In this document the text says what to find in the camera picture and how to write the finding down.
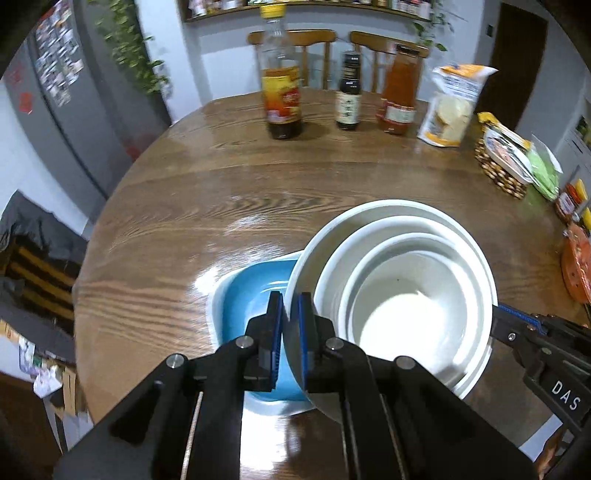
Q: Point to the white flour bag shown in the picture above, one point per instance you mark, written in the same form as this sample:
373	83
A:
450	115

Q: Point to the wooden chair with jacket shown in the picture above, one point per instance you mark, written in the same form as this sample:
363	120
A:
41	272

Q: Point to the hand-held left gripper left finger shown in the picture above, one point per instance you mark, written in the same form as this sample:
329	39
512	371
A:
274	341

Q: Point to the yellow snack packet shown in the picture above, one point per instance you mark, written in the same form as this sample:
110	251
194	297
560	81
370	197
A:
508	152

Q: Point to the yellow cap vinegar bottle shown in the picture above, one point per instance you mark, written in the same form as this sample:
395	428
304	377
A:
281	92

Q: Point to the grey refrigerator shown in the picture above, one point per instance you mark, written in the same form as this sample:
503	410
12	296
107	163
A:
92	115

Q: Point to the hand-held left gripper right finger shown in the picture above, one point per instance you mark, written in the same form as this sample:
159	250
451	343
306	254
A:
305	341

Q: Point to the green packet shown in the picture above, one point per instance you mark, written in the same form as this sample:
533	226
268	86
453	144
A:
545	173

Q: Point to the small dark soy sauce bottle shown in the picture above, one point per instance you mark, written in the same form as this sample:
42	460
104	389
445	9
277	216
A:
348	106

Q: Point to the red fridge sticker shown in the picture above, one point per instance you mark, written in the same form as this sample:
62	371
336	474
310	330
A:
26	102
16	74

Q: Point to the wooden dining chair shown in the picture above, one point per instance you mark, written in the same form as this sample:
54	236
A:
378	39
295	37

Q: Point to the blue square dish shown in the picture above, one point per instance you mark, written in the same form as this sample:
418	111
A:
244	300

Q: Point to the group of photo magnets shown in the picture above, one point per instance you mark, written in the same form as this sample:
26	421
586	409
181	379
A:
57	55

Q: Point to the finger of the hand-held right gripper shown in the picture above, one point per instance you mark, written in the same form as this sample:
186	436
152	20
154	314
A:
521	316
510	334

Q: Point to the orange sauce bottle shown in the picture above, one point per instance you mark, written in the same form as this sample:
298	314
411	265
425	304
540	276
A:
399	92

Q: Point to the cardboard box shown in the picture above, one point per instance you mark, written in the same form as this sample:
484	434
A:
69	392

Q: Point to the dark wooden door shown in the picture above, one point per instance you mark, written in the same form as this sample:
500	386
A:
519	69

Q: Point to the blue patterned square plate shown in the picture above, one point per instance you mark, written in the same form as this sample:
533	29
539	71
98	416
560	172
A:
265	408

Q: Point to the orange packet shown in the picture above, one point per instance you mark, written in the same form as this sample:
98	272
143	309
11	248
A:
579	267

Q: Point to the row of shelf jars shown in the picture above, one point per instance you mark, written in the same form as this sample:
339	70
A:
221	4

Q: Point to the small white bowl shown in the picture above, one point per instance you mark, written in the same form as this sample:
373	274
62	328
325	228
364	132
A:
401	314

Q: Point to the red jar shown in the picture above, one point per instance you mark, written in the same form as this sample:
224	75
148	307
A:
565	205

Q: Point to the thin leafy vine plant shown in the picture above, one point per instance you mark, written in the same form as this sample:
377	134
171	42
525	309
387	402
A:
431	27

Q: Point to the dark grey jacket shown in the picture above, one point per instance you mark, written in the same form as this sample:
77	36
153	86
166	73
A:
32	217

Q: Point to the green hanging vine plant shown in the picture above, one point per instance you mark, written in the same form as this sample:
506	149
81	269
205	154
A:
134	46

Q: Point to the large white bowl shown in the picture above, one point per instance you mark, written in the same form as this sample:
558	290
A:
318	249

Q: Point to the medium white bowl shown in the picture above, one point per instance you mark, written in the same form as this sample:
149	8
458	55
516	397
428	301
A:
348	258

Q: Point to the wooden wall shelf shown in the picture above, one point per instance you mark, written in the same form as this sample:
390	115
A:
277	11

